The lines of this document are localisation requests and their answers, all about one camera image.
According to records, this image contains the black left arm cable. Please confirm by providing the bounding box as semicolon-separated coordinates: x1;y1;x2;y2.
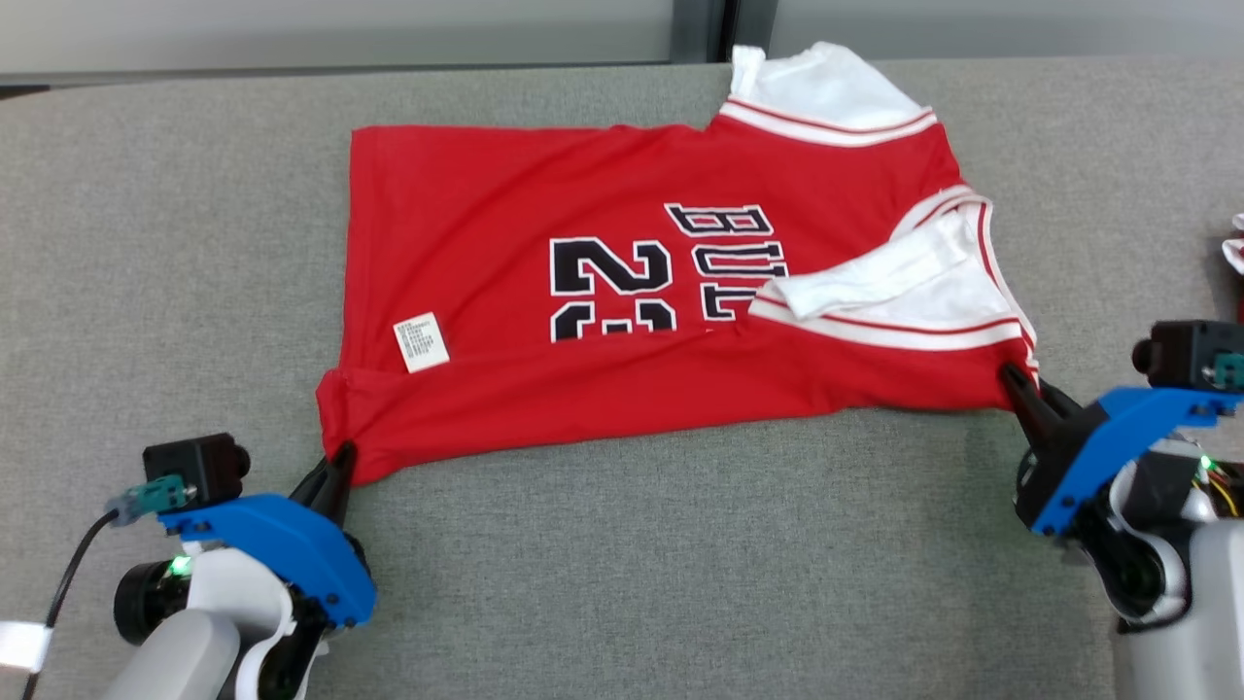
19;476;191;700

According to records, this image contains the grey fabric upholstered surface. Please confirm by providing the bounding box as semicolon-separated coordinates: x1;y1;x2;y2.
0;53;1244;700

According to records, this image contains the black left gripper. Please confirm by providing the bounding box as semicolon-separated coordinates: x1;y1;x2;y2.
258;443;357;700

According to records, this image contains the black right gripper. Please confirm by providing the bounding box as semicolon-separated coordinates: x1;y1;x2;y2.
1001;363;1110;528

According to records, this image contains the red white basketball jersey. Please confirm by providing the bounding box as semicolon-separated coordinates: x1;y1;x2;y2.
316;41;1042;487

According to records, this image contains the white left cable label tag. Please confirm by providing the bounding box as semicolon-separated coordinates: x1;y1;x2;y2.
0;622;52;673

